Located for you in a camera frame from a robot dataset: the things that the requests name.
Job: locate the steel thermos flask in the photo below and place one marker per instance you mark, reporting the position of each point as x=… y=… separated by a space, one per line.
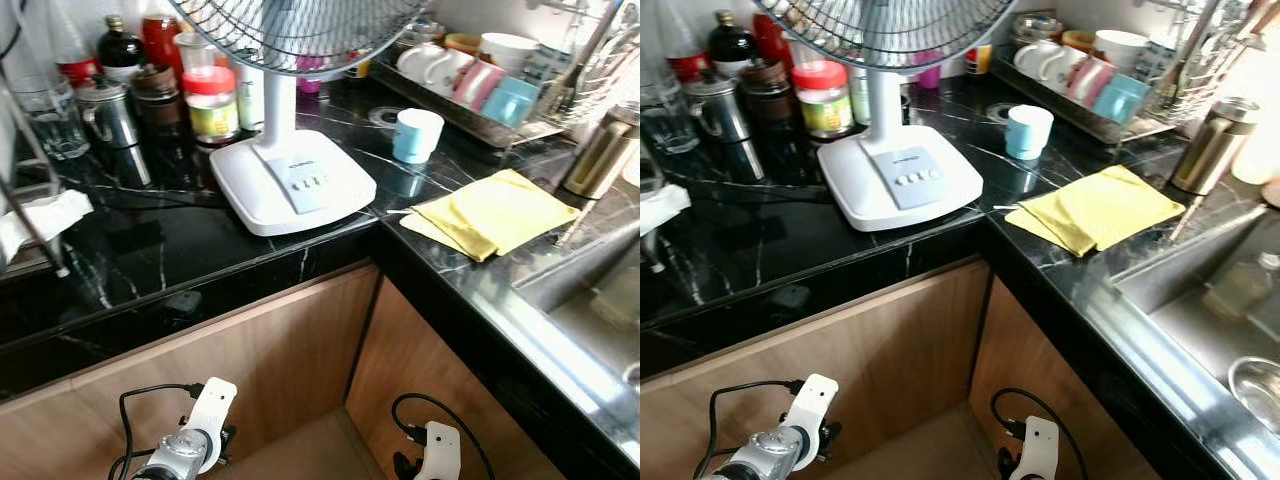
x=1210 y=150
x=600 y=150

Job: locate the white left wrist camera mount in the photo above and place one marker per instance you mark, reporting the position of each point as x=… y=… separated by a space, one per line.
x=210 y=410
x=815 y=405

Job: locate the clear glass jar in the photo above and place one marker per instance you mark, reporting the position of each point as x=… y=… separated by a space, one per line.
x=50 y=120
x=665 y=115

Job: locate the red sauce bottle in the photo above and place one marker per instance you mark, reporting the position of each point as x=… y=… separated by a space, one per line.
x=775 y=40
x=160 y=35

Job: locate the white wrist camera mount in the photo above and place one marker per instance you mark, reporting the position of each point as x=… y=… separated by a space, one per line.
x=210 y=410
x=815 y=405
x=1040 y=445
x=440 y=450

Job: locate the round steel coaster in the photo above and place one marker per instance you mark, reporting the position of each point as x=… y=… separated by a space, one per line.
x=385 y=115
x=1000 y=112

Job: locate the wooden spatula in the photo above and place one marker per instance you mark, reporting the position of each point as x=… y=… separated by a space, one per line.
x=1190 y=50
x=580 y=55

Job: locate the orange bowl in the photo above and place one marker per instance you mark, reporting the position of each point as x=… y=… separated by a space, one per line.
x=1075 y=40
x=462 y=42

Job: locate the wooden cabinet door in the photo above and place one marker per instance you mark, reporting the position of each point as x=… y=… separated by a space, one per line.
x=200 y=380
x=1050 y=350
x=830 y=370
x=430 y=360

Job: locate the pink cup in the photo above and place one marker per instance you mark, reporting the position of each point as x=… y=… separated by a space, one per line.
x=1090 y=80
x=475 y=82

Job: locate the yellow cloth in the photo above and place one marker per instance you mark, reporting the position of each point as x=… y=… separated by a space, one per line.
x=1095 y=210
x=490 y=215

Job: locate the small yellow container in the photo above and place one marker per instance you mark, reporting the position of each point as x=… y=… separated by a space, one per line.
x=978 y=58
x=357 y=68

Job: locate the white can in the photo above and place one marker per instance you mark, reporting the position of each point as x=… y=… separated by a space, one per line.
x=860 y=95

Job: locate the clear bottle red label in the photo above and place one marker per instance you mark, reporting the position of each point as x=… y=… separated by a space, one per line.
x=685 y=50
x=70 y=50

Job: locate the white lid translucent jar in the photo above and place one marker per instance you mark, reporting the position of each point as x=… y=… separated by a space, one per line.
x=195 y=50

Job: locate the white bowl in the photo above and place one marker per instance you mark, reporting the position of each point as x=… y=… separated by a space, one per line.
x=1120 y=45
x=508 y=48

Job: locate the white plastic bottle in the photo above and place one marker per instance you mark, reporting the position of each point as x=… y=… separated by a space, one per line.
x=1255 y=135

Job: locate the red lid glass jar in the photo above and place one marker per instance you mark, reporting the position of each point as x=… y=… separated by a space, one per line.
x=825 y=100
x=210 y=105

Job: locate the steel dish rack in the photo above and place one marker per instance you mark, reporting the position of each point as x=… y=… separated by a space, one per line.
x=440 y=100
x=1060 y=97

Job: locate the brown jar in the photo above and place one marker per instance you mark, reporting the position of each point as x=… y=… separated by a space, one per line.
x=155 y=90
x=768 y=88

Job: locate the blue cup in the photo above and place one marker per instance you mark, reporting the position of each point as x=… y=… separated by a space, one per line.
x=1120 y=97
x=510 y=100

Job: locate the white cup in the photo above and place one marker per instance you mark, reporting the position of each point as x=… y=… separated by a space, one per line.
x=1035 y=58
x=420 y=62

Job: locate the white paper towel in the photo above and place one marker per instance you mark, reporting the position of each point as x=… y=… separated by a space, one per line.
x=40 y=225
x=660 y=205

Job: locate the stainless steel sink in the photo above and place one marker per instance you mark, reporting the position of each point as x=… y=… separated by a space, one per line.
x=1190 y=310
x=570 y=290

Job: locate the white table fan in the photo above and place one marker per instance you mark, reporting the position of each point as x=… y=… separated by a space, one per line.
x=290 y=180
x=900 y=180

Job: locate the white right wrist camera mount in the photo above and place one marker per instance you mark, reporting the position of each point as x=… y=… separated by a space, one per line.
x=1040 y=445
x=440 y=450

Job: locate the steel lidded mug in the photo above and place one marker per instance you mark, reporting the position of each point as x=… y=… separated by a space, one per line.
x=715 y=110
x=105 y=115

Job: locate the steel bowl with rim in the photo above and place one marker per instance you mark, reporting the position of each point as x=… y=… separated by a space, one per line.
x=1035 y=25
x=425 y=30

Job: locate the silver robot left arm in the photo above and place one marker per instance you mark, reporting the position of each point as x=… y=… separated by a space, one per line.
x=170 y=458
x=760 y=460

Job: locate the dark sauce bottle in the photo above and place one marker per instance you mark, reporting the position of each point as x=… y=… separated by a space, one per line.
x=730 y=45
x=120 y=50

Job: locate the small magenta container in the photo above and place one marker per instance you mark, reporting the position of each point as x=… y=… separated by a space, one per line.
x=310 y=75
x=928 y=70

